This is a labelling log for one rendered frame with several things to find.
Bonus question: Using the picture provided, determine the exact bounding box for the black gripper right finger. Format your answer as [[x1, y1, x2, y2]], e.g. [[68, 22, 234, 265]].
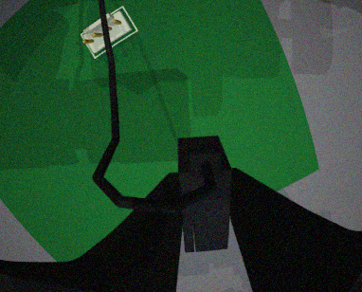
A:
[[229, 169, 362, 292]]

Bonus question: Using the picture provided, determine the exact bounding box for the green circuit board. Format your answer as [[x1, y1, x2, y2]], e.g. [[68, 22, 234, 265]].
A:
[[0, 0, 318, 262]]

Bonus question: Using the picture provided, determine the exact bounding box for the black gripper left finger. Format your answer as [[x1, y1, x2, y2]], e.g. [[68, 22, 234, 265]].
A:
[[0, 173, 182, 292]]

